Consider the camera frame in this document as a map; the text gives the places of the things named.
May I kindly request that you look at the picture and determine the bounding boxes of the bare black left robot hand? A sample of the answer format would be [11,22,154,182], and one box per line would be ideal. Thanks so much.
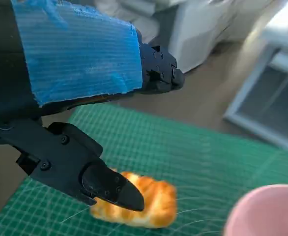
[0,0,185,212]

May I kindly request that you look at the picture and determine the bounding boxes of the rectangular toy bread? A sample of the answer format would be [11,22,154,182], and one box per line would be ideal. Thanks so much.
[89,171,178,228]

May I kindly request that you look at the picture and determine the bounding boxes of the pink bowl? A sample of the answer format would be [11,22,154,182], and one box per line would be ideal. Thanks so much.
[224,184,288,236]

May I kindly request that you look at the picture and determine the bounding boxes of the small white mesh cabinet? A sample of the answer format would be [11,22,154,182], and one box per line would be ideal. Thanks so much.
[170,0,275,74]

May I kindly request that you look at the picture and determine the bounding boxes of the green cutting mat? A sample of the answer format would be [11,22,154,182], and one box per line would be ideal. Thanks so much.
[0,104,288,236]

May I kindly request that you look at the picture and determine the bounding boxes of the large white mesh cabinet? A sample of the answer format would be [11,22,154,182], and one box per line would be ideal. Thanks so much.
[223,12,288,154]

